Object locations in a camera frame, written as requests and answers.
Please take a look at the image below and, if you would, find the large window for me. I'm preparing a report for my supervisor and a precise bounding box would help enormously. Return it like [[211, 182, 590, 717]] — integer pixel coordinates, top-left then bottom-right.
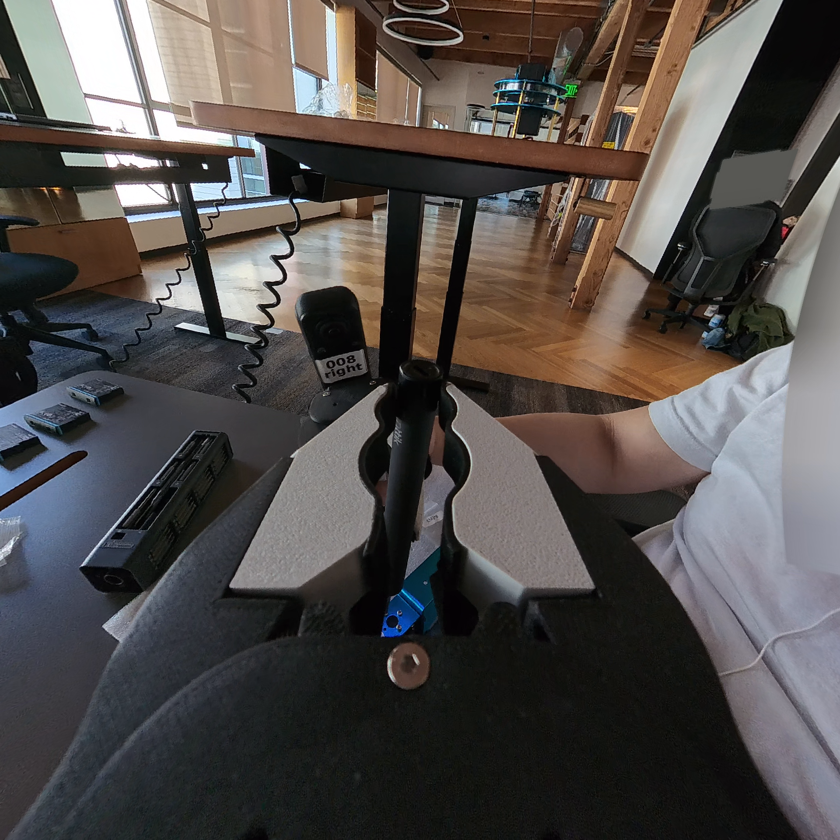
[[51, 0, 343, 212]]

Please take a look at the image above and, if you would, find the wooden cabinet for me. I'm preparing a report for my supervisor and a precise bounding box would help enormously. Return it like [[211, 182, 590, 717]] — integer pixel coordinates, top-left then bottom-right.
[[0, 217, 143, 281]]

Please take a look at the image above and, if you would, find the blue bracket servo assembly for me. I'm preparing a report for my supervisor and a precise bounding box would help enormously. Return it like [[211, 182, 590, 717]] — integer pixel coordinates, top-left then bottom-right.
[[381, 548, 442, 637]]

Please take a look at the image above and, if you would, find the ring ceiling lamp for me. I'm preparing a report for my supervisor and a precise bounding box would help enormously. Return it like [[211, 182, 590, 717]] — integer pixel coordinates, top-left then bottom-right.
[[382, 0, 466, 47]]

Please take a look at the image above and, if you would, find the white foam sheet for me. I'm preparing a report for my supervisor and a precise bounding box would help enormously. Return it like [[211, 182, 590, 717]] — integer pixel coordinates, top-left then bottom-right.
[[101, 591, 155, 643]]

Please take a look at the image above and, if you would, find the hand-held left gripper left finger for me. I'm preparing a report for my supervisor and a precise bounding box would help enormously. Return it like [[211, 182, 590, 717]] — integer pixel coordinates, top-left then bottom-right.
[[230, 386, 395, 634]]

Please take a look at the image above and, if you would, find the wooden top standing desk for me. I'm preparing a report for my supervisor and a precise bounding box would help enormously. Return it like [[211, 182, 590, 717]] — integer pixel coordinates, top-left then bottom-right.
[[190, 100, 651, 396], [0, 121, 258, 343]]

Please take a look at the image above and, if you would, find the wooden beam post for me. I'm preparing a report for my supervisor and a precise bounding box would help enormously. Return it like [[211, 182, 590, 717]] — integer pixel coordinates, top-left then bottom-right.
[[570, 0, 714, 311], [550, 0, 651, 265]]

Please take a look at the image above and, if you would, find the black coiled cable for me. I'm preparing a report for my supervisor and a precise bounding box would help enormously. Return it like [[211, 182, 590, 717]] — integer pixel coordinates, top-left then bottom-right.
[[108, 180, 231, 370], [233, 190, 304, 404]]

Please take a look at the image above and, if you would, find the green cloth bag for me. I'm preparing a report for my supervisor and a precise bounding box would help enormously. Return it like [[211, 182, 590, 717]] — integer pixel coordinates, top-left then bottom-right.
[[724, 302, 796, 363]]

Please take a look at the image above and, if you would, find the black mesh office chair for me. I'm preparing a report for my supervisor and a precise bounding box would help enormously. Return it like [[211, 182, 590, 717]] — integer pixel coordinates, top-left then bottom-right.
[[591, 489, 691, 537]]

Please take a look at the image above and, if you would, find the grey desk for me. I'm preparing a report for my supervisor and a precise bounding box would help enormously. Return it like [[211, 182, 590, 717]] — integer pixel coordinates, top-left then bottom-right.
[[0, 371, 317, 821]]

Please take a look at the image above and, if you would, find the black electric screwdriver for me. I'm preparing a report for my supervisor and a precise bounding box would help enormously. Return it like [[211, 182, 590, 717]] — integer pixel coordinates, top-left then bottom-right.
[[379, 360, 448, 599]]

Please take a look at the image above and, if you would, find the person's right forearm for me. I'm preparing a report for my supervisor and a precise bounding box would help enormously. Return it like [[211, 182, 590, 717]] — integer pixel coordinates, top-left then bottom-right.
[[495, 410, 714, 497]]

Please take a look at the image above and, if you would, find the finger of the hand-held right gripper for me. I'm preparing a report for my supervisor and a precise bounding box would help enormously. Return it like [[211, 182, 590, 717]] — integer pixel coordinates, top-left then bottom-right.
[[412, 459, 434, 544]]

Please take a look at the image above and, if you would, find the person's white shirt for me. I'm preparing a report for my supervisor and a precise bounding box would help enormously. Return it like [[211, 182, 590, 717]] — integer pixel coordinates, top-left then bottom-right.
[[633, 341, 840, 840]]

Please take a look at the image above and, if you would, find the small black teal-edged box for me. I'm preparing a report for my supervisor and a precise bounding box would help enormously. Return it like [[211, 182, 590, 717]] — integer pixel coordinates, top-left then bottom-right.
[[24, 402, 93, 438], [66, 378, 126, 408], [0, 423, 48, 468]]

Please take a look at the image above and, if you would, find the round blue tiered rack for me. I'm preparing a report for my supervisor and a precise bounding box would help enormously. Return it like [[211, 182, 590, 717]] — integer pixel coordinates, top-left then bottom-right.
[[489, 63, 569, 140]]

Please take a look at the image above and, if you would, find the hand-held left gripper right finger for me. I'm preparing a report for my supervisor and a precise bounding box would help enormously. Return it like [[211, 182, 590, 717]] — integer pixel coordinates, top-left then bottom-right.
[[435, 385, 597, 636]]

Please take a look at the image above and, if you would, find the black screwdriver bit case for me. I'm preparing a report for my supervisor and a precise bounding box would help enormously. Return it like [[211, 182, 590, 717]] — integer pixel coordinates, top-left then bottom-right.
[[80, 430, 235, 593]]

